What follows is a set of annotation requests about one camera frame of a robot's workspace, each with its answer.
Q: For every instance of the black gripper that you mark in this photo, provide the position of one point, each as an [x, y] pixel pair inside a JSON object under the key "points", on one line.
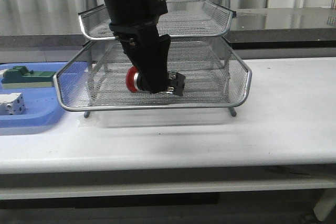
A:
{"points": [[134, 23]]}

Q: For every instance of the red emergency stop button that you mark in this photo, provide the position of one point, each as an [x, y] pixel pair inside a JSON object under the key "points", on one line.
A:
{"points": [[175, 82]]}

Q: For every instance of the silver mesh tray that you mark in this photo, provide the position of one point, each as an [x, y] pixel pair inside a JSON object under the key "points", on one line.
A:
{"points": [[188, 18], [94, 80]]}

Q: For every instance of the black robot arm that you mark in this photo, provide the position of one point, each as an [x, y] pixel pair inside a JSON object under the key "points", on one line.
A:
{"points": [[134, 25]]}

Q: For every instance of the silver mesh top tray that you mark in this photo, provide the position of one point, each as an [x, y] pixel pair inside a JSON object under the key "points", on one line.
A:
{"points": [[188, 18]]}

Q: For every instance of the blue plastic tray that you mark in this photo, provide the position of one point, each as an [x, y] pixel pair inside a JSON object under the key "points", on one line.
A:
{"points": [[43, 111]]}

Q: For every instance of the green and beige relay block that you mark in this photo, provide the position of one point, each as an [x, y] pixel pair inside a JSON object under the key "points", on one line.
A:
{"points": [[21, 77]]}

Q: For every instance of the dark steel counter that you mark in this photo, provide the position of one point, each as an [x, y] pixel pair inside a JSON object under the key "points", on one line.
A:
{"points": [[251, 29]]}

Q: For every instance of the white circuit breaker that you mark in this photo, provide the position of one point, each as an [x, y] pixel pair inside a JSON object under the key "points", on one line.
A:
{"points": [[12, 104]]}

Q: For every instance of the white table leg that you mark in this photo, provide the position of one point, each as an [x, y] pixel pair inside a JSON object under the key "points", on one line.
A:
{"points": [[325, 204]]}

